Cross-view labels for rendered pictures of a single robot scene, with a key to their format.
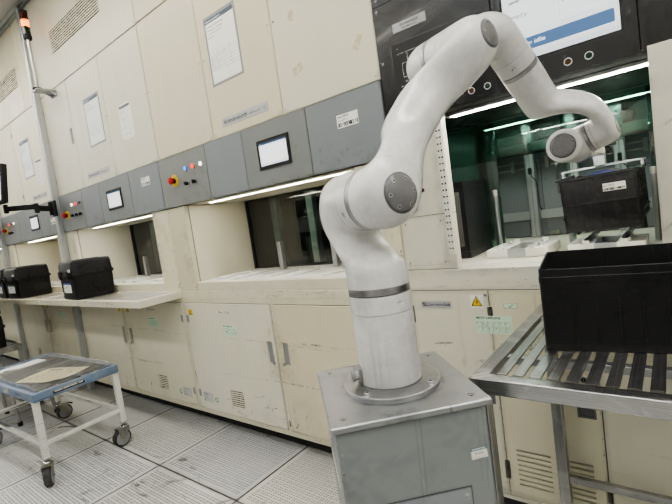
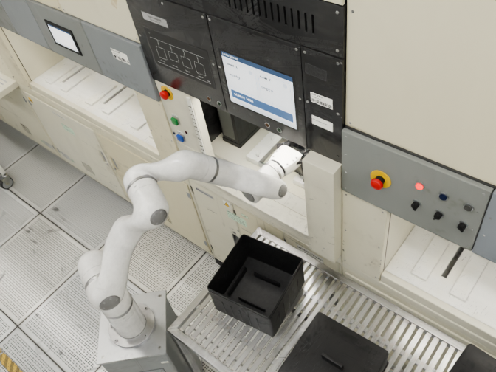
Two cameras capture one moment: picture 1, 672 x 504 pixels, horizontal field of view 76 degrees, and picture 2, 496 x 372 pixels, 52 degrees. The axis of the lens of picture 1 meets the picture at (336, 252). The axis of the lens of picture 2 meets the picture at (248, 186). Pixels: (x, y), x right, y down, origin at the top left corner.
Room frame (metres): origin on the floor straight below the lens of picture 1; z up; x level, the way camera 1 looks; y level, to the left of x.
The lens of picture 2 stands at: (-0.08, -0.80, 2.63)
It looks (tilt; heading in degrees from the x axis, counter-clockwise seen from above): 49 degrees down; 9
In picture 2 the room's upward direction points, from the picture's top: 12 degrees counter-clockwise
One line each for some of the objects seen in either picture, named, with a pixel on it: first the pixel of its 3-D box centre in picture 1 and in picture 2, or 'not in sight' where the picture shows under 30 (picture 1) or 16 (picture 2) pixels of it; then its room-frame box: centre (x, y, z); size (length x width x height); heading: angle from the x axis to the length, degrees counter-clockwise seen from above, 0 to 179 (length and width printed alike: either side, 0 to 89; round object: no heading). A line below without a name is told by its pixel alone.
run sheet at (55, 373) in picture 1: (52, 373); not in sight; (2.34, 1.64, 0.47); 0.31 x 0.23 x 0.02; 73
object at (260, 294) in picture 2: (615, 293); (257, 283); (0.93, -0.60, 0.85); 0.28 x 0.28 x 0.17; 60
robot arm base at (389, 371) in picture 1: (385, 337); (125, 315); (0.83, -0.07, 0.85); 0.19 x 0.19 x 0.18
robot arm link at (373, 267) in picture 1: (361, 230); (103, 282); (0.86, -0.06, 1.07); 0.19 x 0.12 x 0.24; 29
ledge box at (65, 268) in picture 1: (86, 277); not in sight; (2.97, 1.73, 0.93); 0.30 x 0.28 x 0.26; 49
